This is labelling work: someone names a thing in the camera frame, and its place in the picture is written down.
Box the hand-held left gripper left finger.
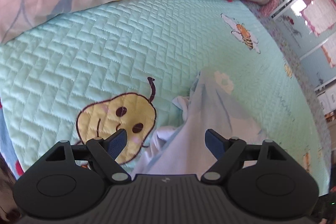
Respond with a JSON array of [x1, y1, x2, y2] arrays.
[[45, 129, 132, 184]]

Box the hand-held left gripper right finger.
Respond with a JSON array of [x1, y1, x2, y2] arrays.
[[202, 129, 288, 184]]

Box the white T-shirt with navy trim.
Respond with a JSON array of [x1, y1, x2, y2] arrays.
[[134, 67, 267, 176]]

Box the green bee-print quilt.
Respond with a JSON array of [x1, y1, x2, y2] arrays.
[[0, 0, 330, 197]]

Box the purple heart-print bed sheet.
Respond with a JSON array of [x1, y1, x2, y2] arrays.
[[241, 0, 332, 188]]

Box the white drawer cabinet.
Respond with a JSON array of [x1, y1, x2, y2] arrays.
[[316, 88, 336, 114]]

